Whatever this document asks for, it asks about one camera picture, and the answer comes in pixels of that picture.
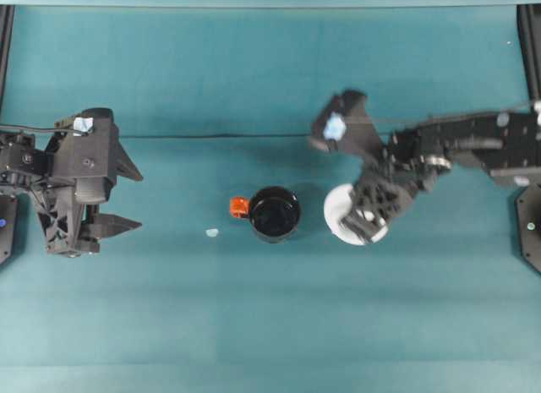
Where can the small white paper scrap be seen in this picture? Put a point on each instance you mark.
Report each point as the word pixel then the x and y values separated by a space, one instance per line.
pixel 212 233

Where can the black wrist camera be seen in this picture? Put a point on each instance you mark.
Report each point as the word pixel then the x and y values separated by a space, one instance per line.
pixel 351 131
pixel 84 156

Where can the black table frame rail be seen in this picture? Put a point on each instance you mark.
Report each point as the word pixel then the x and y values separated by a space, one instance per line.
pixel 530 50
pixel 5 50

